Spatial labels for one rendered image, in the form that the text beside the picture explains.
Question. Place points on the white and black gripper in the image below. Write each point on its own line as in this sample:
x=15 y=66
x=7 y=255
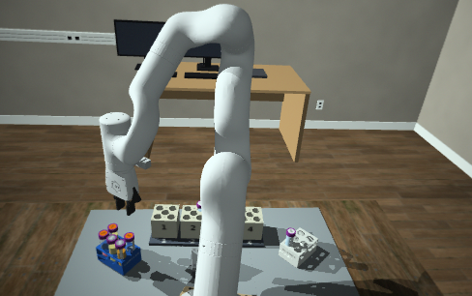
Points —
x=124 y=186

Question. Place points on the white tube rack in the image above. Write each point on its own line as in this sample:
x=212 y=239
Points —
x=303 y=247

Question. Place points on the blue tube rack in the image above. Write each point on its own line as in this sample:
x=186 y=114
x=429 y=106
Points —
x=127 y=263

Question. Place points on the purple tube cap with white dot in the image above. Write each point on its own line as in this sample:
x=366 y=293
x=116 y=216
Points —
x=198 y=205

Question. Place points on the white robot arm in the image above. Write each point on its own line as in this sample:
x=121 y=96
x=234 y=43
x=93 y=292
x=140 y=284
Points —
x=223 y=185

